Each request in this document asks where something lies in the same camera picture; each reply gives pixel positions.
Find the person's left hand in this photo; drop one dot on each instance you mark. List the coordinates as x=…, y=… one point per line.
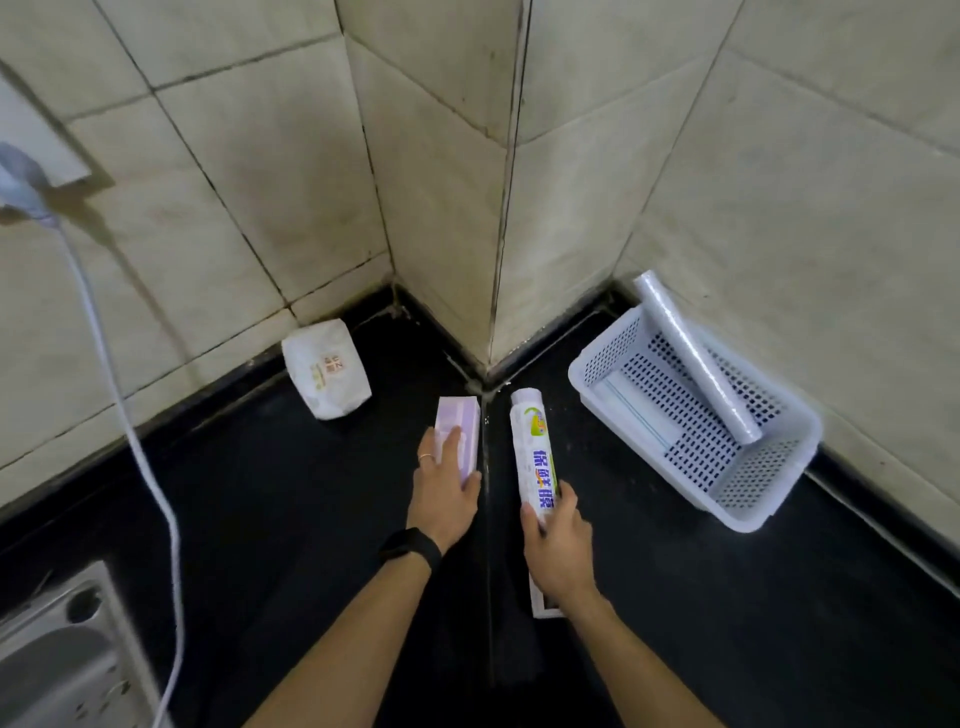
x=441, y=501

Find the person's right hand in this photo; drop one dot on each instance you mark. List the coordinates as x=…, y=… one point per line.
x=561, y=555

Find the person's left thumb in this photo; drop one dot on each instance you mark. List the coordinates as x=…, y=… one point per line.
x=472, y=487

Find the person's left middle finger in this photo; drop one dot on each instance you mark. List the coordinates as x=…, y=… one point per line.
x=425, y=454

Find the person's right thumb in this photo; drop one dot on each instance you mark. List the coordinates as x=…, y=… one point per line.
x=530, y=525

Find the pale purple box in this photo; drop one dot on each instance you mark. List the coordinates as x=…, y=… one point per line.
x=465, y=424

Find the person's left forearm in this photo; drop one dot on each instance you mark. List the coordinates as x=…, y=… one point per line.
x=352, y=645

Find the person's right forearm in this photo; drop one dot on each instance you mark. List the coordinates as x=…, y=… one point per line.
x=637, y=667

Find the black wristband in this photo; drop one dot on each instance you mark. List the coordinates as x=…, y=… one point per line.
x=411, y=543

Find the white paper bag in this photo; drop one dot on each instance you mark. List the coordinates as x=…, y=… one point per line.
x=326, y=367

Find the flat white packet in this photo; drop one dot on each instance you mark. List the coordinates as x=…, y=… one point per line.
x=634, y=416

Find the white perforated plastic basket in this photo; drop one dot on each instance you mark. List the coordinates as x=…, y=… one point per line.
x=757, y=480

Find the clear plastic wrap roll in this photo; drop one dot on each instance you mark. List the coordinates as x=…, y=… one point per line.
x=697, y=356

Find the stainless steel sink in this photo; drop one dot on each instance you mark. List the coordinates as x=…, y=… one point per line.
x=52, y=667

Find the white power plug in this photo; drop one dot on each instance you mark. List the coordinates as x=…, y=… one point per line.
x=22, y=184

